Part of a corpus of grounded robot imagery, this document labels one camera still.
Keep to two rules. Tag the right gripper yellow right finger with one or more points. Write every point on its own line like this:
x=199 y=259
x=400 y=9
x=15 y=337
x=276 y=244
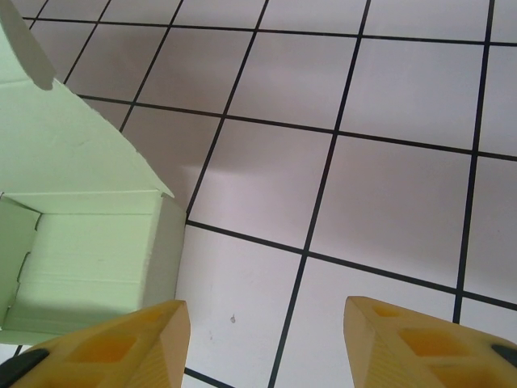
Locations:
x=424 y=347

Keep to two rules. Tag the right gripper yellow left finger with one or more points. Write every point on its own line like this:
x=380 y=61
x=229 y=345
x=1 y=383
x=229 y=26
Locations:
x=121 y=351

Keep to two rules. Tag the light green paper box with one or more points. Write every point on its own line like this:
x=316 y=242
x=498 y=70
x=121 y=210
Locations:
x=81 y=161

